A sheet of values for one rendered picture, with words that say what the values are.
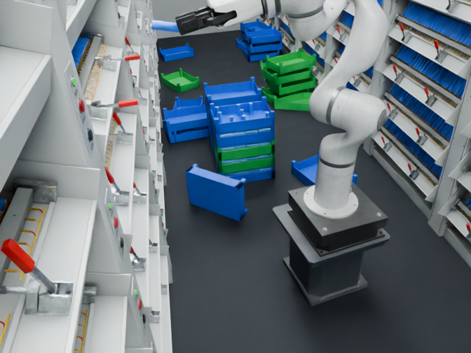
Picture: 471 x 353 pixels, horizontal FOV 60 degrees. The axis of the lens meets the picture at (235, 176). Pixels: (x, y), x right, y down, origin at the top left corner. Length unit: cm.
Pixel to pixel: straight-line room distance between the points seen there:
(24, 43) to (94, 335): 41
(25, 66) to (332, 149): 101
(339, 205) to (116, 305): 93
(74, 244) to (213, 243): 140
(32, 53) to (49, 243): 21
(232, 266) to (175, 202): 55
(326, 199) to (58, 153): 103
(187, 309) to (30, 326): 124
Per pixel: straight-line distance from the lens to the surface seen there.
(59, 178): 58
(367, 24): 126
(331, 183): 138
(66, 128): 55
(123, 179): 98
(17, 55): 50
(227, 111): 223
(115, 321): 70
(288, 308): 164
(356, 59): 126
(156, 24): 89
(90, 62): 101
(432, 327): 170
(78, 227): 55
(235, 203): 193
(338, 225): 141
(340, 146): 130
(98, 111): 80
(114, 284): 71
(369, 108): 123
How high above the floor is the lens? 130
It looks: 35 degrees down
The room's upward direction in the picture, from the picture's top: 4 degrees counter-clockwise
